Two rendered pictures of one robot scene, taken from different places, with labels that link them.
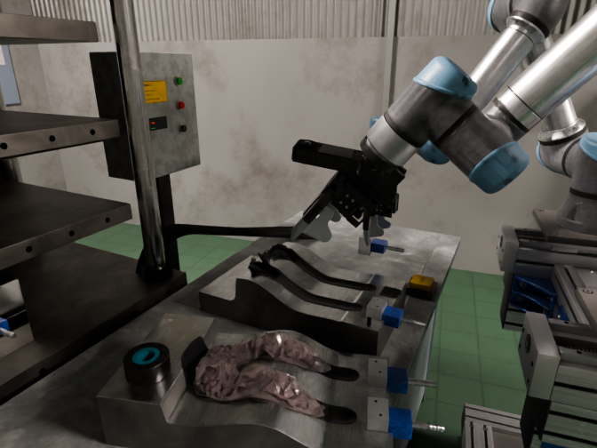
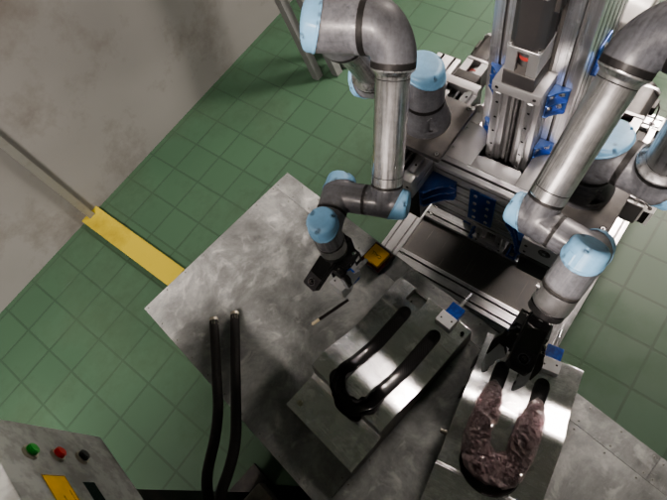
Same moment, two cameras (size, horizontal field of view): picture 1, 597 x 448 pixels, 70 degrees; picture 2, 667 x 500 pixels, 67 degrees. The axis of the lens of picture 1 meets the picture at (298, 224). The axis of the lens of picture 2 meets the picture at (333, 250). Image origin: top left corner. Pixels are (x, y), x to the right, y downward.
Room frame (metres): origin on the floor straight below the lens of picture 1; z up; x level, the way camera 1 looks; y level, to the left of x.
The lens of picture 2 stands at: (0.78, 0.26, 2.30)
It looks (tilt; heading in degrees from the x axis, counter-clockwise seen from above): 62 degrees down; 308
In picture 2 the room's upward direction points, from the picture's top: 24 degrees counter-clockwise
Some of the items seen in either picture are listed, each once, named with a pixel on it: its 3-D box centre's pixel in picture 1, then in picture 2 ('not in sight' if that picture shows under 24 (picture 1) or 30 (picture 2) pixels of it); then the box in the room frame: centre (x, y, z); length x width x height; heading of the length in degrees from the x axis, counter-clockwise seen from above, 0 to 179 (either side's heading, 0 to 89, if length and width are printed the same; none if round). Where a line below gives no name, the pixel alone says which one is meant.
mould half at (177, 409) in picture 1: (258, 386); (502, 437); (0.66, 0.08, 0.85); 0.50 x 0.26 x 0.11; 80
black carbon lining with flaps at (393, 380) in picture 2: (306, 275); (382, 362); (1.00, -0.02, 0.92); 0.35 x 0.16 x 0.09; 63
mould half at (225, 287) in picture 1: (302, 288); (377, 368); (1.01, -0.01, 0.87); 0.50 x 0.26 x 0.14; 63
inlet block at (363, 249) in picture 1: (382, 246); (351, 274); (1.15, -0.25, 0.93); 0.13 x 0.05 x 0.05; 63
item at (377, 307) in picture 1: (396, 317); (457, 310); (0.84, -0.23, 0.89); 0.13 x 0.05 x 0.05; 63
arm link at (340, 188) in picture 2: not in sight; (342, 195); (1.15, -0.33, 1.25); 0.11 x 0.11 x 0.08; 2
